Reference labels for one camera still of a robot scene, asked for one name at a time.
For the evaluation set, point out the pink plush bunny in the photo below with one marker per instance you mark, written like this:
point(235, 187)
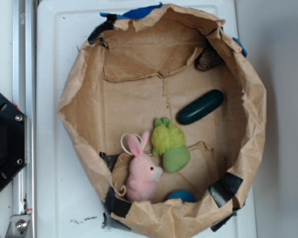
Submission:
point(143, 172)

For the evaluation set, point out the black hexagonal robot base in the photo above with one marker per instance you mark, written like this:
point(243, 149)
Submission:
point(12, 141)

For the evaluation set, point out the green plush toy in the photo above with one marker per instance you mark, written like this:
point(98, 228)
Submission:
point(168, 141)

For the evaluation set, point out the brown paper bag bin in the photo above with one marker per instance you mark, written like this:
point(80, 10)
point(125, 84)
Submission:
point(142, 69)

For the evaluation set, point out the dark green oval capsule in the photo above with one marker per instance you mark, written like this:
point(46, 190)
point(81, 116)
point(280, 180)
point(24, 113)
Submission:
point(201, 107)

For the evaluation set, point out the brown rock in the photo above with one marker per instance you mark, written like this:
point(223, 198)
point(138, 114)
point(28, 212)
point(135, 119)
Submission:
point(208, 59)

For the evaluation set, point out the blue ball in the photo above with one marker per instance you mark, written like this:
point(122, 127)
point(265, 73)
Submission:
point(185, 196)

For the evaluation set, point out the aluminium frame rail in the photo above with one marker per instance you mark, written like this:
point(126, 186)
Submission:
point(24, 16)

